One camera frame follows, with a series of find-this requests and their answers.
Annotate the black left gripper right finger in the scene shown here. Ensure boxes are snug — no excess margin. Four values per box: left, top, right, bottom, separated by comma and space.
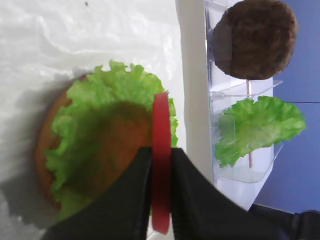
171, 148, 291, 240

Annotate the clear acrylic right food rack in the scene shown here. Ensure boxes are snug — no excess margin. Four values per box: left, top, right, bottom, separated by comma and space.
204, 0, 283, 184

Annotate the green lettuce leaf in rack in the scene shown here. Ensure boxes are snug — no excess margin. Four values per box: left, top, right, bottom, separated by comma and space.
215, 96, 307, 168

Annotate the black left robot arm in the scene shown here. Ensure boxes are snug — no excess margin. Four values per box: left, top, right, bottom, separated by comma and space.
43, 148, 320, 240

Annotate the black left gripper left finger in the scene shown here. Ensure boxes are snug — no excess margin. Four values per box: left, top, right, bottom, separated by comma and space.
44, 147, 152, 240

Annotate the green lettuce leaf on tray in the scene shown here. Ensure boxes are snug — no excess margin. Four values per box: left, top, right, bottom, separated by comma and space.
45, 59, 180, 221

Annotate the brown meat patty front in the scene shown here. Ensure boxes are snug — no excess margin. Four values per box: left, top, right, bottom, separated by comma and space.
208, 0, 299, 81

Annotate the white metal tray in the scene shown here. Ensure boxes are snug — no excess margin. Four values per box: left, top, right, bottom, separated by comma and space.
0, 0, 273, 240

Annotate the white tray liner paper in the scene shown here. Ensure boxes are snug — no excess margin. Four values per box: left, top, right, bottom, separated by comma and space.
0, 0, 183, 240

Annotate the brown bun bottom on tray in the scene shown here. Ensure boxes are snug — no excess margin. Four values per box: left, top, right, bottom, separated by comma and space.
33, 74, 153, 211

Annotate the red tomato slice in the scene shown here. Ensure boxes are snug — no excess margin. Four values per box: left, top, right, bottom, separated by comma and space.
151, 92, 172, 235

